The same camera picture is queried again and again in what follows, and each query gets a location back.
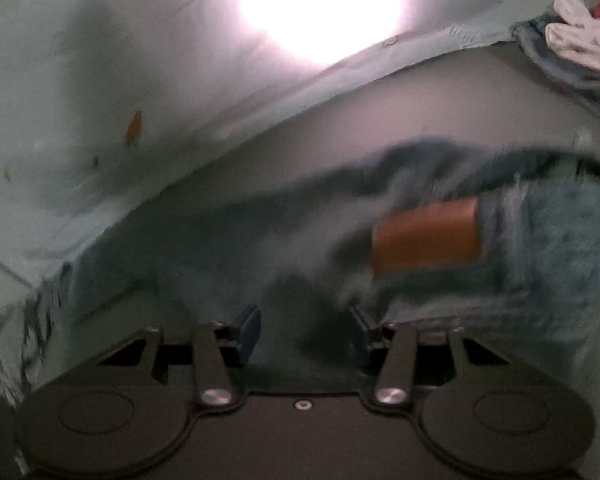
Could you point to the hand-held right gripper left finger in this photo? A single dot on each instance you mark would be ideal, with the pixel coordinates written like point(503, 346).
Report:
point(248, 334)

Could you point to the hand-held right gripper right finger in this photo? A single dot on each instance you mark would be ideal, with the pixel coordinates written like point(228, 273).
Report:
point(361, 336)

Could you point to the blue jeans with brown patch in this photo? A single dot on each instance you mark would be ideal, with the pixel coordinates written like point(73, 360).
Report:
point(555, 240)

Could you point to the pale green button shirt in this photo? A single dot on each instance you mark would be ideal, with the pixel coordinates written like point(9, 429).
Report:
point(130, 60)

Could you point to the blue denim garment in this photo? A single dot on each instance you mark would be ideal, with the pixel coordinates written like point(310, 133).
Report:
point(534, 50)

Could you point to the white cloth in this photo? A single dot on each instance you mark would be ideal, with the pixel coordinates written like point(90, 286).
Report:
point(580, 42)

